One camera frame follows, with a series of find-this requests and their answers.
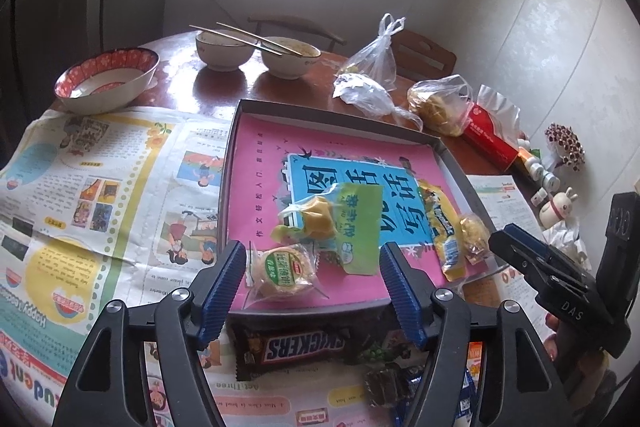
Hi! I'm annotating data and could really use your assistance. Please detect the colourful newspaper spread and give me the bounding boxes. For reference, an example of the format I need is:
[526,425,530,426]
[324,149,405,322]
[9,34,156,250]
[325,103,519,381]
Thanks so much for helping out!
[0,106,501,427]

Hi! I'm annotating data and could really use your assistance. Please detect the white rabbit figurine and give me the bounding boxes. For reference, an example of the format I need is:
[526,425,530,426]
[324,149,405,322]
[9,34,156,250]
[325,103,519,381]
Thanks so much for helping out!
[539,187,578,228]

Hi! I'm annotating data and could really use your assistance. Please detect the yellow cartoon snack packet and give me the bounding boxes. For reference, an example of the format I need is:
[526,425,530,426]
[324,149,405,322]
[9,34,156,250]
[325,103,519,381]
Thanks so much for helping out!
[419,179,468,283]

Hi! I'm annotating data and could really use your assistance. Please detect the chopstick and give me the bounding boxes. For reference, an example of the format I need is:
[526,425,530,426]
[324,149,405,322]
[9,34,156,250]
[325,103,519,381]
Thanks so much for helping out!
[189,24,285,56]
[216,22,304,56]

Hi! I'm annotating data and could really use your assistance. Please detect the yellow cake green wrapper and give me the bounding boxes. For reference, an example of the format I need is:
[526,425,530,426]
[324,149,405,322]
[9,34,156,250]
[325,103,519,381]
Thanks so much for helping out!
[270,183,386,275]

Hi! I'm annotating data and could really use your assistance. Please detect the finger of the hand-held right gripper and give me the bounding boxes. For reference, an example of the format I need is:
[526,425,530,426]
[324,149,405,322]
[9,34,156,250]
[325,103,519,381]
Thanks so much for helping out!
[502,223,601,293]
[488,231,588,305]

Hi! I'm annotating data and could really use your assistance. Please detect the crumpled white tissue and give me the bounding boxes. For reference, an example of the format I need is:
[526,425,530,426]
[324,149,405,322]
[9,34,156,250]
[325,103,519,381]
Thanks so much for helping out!
[542,224,591,273]

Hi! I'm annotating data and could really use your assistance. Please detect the round pastry green label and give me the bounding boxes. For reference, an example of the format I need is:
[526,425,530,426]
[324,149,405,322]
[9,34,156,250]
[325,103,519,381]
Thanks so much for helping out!
[247,242,321,303]

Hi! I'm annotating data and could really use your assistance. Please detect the blue cookie packet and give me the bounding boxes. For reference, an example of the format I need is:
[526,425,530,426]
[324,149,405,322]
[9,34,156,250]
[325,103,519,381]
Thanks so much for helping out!
[395,364,476,427]

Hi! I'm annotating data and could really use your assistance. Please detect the dark brown cake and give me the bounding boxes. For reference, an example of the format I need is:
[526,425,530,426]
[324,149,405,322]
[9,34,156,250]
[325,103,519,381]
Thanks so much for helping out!
[362,367,408,408]

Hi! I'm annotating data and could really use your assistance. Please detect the brown white flower ornament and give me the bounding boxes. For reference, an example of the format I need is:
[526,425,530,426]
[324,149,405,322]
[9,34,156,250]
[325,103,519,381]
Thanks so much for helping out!
[544,123,586,170]

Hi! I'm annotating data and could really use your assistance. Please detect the brown chocolate bar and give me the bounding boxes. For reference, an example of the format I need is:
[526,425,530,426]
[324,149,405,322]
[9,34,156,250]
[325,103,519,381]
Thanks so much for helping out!
[231,324,366,380]

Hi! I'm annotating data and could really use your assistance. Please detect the wooden chair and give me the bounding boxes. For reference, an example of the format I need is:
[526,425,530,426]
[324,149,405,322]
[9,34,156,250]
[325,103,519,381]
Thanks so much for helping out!
[390,29,457,80]

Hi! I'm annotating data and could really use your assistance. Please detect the plastic bag of yellow pastries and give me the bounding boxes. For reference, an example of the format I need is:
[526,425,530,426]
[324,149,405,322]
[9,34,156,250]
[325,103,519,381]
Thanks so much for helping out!
[407,75,473,138]

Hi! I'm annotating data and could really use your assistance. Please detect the grey cardboard box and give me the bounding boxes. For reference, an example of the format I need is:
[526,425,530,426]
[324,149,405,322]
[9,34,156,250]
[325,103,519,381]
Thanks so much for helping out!
[219,99,501,318]

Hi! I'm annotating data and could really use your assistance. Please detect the red patterned bowl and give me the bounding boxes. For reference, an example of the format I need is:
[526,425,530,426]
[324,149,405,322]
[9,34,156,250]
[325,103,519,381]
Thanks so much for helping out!
[54,48,160,115]

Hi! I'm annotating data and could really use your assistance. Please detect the person's right hand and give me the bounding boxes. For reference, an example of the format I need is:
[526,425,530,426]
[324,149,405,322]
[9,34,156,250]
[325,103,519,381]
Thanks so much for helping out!
[544,313,623,408]

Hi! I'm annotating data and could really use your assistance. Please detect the red tissue pack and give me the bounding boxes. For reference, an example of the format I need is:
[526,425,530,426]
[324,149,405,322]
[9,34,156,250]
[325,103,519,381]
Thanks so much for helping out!
[462,85,521,172]

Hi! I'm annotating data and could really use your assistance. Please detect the pink and blue book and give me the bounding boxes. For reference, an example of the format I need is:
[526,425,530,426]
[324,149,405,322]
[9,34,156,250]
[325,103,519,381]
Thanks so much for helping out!
[227,112,481,308]

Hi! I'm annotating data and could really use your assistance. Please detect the crumpled white plastic bag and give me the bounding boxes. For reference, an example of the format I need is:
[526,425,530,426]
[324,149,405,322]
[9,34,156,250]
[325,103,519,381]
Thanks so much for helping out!
[334,74,423,130]

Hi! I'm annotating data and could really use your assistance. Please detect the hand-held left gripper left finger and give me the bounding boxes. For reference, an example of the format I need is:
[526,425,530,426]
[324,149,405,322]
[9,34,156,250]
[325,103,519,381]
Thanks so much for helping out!
[52,241,248,427]

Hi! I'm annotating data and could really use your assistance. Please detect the small orange white bottle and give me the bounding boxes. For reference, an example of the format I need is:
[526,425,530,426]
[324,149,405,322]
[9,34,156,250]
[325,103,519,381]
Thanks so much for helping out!
[517,147,543,178]

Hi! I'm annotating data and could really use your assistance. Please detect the crumbly pastry clear wrapper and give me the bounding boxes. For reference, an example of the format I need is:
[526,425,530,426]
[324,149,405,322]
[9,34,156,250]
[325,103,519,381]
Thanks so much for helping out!
[459,213,493,265]

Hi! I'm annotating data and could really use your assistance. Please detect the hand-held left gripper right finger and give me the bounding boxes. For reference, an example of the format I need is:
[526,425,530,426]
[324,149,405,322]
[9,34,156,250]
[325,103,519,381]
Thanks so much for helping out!
[379,242,573,427]

